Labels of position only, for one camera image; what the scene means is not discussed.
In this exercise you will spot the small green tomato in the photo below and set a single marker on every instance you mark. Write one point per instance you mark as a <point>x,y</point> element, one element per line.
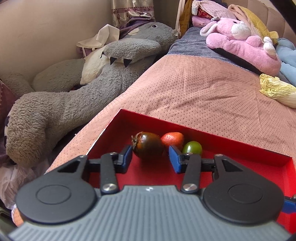
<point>192,147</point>

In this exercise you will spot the white tote bag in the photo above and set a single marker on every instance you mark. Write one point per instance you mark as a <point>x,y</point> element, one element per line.
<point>105,35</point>

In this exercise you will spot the napa cabbage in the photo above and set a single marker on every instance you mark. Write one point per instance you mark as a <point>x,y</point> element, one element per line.
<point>278,90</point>

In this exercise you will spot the pink pillow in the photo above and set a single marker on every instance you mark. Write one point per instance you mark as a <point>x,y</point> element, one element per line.
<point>204,12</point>

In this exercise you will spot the red tomato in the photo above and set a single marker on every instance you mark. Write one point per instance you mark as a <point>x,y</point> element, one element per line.
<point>173,139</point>

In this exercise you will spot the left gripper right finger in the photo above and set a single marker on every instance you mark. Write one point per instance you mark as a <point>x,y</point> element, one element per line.
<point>191,165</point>

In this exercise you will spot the pink plush rabbit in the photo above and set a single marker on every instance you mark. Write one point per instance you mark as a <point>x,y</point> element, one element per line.
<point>233,39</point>

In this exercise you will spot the pink dotted bedspread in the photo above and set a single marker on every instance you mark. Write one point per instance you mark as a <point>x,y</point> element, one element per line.
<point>202,93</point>

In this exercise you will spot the red shallow box tray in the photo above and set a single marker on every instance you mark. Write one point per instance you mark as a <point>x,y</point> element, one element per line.
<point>118,131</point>

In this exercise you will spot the dark purple tomato in tray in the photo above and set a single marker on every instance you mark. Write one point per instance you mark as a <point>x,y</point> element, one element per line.
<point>147,145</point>

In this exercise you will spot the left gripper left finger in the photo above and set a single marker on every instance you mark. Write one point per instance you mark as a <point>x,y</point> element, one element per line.
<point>108,165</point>

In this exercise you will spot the beige padded headboard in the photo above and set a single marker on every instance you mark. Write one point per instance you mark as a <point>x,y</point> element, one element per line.
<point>271,17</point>

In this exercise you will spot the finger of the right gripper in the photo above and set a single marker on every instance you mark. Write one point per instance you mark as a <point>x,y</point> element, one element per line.
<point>289,205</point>

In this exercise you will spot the patterned curtain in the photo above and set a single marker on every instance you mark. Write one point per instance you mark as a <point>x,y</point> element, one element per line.
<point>122,11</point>

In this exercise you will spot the light blue blanket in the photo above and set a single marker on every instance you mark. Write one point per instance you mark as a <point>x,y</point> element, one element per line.
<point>286,51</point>

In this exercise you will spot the grey plush shark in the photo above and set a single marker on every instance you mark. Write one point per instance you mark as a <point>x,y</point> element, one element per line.
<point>38,120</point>

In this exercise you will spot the yellow plush blanket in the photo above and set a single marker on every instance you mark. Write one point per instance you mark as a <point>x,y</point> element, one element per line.
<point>256,25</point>

